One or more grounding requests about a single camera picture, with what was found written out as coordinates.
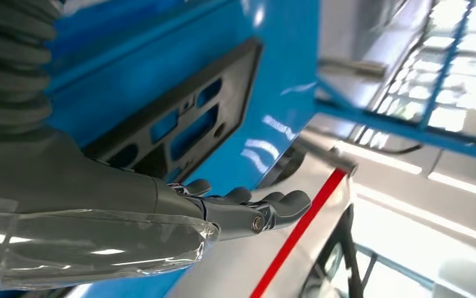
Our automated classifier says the blue steel shelf rack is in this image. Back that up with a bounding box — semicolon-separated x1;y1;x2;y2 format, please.
0;0;476;298

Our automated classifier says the white car with red stripe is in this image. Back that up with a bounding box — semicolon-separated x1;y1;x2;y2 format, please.
168;131;364;298

